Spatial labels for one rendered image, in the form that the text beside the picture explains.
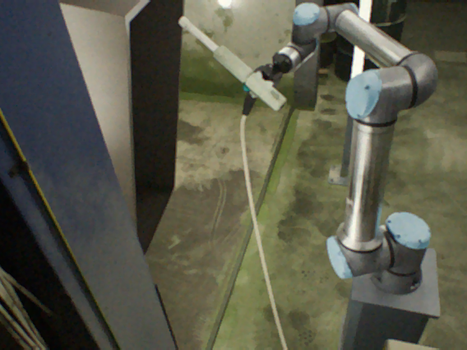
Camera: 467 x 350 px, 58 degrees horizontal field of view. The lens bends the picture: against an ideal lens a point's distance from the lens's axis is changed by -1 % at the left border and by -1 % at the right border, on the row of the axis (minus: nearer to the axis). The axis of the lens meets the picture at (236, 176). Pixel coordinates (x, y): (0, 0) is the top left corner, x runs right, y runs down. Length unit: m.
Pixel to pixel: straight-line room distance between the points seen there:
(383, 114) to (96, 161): 0.76
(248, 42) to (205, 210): 1.46
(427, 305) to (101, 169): 1.33
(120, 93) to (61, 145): 0.76
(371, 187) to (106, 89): 0.83
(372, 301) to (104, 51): 1.23
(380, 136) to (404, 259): 0.52
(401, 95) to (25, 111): 0.89
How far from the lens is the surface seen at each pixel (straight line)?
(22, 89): 0.51
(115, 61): 1.26
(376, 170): 1.25
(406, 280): 1.67
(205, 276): 2.45
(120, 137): 1.41
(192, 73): 3.84
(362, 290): 1.68
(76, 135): 0.59
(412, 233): 1.53
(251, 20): 3.47
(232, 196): 2.85
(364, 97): 1.11
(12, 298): 0.65
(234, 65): 1.51
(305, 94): 3.65
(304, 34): 1.64
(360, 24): 1.53
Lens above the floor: 2.02
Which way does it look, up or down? 41 degrees down
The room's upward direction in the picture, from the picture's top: 5 degrees counter-clockwise
